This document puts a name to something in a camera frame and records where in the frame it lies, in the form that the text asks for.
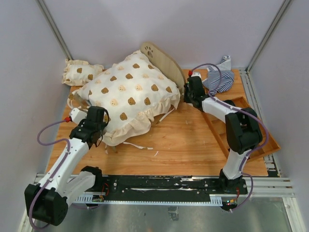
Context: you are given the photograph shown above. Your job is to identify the wooden striped pet bed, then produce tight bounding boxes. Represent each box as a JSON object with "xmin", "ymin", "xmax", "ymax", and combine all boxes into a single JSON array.
[{"xmin": 69, "ymin": 41, "xmax": 186, "ymax": 154}]

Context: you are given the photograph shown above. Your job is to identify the large bear print cushion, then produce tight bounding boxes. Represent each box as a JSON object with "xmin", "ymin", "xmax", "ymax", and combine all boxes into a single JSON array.
[{"xmin": 75, "ymin": 50, "xmax": 181, "ymax": 146}]

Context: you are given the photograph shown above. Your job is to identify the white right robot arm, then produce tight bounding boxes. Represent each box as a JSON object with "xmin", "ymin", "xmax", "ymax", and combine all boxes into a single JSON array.
[{"xmin": 184, "ymin": 76, "xmax": 263, "ymax": 193}]

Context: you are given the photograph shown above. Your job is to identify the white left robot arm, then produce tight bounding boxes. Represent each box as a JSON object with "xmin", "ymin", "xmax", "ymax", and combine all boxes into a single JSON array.
[{"xmin": 24, "ymin": 106, "xmax": 110, "ymax": 230}]

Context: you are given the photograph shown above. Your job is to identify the blue striped cloth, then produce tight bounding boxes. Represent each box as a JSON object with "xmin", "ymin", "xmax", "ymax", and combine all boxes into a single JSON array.
[{"xmin": 202, "ymin": 56, "xmax": 235, "ymax": 93}]

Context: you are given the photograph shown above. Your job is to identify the small bear print pillow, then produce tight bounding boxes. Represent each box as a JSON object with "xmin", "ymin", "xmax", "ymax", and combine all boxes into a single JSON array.
[{"xmin": 62, "ymin": 59, "xmax": 104, "ymax": 86}]

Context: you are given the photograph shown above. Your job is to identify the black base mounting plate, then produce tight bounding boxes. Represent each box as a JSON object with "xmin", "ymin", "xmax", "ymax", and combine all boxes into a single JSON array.
[{"xmin": 92, "ymin": 175, "xmax": 248, "ymax": 202}]

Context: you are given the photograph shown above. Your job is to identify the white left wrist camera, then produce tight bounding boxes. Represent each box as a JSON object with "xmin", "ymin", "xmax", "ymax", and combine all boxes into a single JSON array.
[{"xmin": 69, "ymin": 108, "xmax": 87, "ymax": 124}]

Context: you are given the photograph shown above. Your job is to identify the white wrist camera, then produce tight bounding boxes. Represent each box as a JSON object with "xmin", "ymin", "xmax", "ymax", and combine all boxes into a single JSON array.
[
  {"xmin": 69, "ymin": 108, "xmax": 87, "ymax": 124},
  {"xmin": 191, "ymin": 72, "xmax": 202, "ymax": 79}
]

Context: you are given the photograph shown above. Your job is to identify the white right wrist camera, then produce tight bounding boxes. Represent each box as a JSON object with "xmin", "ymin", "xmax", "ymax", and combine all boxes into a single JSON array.
[{"xmin": 191, "ymin": 72, "xmax": 202, "ymax": 79}]

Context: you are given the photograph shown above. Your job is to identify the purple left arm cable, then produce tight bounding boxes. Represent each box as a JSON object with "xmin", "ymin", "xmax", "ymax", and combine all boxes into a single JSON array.
[{"xmin": 28, "ymin": 118, "xmax": 70, "ymax": 230}]

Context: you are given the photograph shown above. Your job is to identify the grey slotted cable duct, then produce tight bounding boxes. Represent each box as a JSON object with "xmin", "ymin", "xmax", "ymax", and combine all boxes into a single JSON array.
[{"xmin": 73, "ymin": 194, "xmax": 223, "ymax": 206}]

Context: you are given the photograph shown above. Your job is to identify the right aluminium frame post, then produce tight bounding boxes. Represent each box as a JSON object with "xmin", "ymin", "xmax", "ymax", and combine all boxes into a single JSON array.
[{"xmin": 245, "ymin": 0, "xmax": 294, "ymax": 73}]

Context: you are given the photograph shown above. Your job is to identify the aluminium frame post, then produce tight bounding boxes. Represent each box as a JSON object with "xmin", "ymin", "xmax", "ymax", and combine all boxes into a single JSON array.
[
  {"xmin": 245, "ymin": 0, "xmax": 294, "ymax": 73},
  {"xmin": 35, "ymin": 0, "xmax": 72, "ymax": 60}
]

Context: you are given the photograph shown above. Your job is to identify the left aluminium frame post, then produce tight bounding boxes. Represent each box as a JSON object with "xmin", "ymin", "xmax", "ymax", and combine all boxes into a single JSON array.
[{"xmin": 35, "ymin": 0, "xmax": 72, "ymax": 60}]

